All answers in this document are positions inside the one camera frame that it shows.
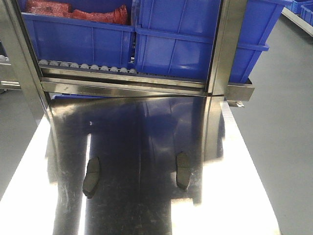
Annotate brake pad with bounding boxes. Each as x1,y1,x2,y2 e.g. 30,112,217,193
176,152,191,190
82,157,101,199

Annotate stainless steel rack frame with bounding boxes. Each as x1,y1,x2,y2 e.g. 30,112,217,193
0,0,254,120

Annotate red bubble wrap bag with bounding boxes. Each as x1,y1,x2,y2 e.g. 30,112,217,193
25,0,129,25

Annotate blue plastic bin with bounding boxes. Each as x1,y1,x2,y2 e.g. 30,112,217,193
134,0,291,83
18,0,135,69

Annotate left blue plastic bin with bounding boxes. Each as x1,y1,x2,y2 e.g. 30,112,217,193
18,0,135,69

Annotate roller conveyor track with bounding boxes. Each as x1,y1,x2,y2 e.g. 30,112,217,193
38,59,137,74

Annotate right blue plastic bin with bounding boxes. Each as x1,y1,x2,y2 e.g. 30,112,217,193
134,0,291,83

